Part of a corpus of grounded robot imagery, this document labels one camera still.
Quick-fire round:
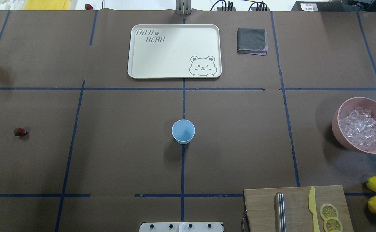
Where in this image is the light blue plastic cup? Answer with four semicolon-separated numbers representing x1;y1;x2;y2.
171;119;196;144

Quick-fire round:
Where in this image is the pink bowl of ice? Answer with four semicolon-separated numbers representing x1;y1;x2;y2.
331;97;376;154

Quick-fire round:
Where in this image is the cream bear serving tray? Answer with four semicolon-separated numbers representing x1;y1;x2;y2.
127;24;222;79

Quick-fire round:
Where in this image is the folded grey cloth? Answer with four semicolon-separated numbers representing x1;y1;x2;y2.
237;28;268;56

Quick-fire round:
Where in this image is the wooden cutting board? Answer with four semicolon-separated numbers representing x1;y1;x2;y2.
244;185;354;232

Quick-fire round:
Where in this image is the strawberry beyond table edge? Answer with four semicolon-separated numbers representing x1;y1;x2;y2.
84;3;94;10

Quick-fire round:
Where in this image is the yellow plastic knife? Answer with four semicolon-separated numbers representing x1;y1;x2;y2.
308;187;320;232

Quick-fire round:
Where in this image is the red strawberry on table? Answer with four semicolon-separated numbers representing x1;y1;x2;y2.
14;128;28;137

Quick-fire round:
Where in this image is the yellow cloth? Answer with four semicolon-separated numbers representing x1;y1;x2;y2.
23;0;70;10

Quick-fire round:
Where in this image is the aluminium frame post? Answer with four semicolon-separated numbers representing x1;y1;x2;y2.
176;0;192;15

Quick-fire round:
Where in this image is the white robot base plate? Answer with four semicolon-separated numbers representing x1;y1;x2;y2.
139;221;224;232

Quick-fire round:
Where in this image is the steel handled knife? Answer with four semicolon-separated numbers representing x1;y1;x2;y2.
275;192;286;232

